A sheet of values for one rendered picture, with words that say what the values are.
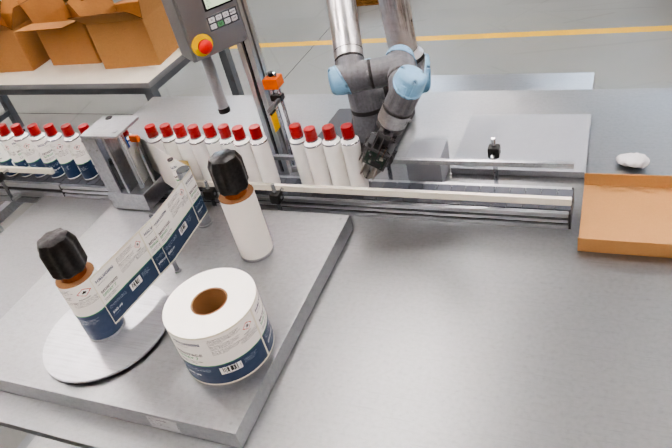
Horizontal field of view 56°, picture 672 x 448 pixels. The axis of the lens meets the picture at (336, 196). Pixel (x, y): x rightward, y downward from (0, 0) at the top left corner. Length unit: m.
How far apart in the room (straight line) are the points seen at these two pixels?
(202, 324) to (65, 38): 2.63
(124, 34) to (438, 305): 2.36
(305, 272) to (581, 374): 0.65
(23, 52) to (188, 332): 2.82
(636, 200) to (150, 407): 1.23
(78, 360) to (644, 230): 1.34
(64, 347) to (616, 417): 1.19
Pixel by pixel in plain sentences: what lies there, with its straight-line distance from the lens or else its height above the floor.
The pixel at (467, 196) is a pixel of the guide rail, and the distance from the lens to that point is 1.63.
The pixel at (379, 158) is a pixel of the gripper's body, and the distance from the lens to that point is 1.60.
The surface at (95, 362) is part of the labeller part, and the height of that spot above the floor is 0.89.
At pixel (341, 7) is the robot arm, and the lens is 1.69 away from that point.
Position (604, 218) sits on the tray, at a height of 0.83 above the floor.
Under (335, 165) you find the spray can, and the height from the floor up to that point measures 0.98.
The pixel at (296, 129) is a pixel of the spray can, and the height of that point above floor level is 1.08.
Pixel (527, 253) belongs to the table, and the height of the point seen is 0.83.
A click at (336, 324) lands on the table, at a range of 1.48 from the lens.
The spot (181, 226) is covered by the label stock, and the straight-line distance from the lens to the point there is 1.70.
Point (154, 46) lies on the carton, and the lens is 3.34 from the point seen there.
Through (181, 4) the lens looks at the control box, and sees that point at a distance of 1.72.
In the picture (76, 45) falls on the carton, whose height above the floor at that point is 0.89.
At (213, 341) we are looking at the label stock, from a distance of 1.29.
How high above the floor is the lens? 1.89
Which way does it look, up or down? 35 degrees down
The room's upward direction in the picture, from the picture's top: 15 degrees counter-clockwise
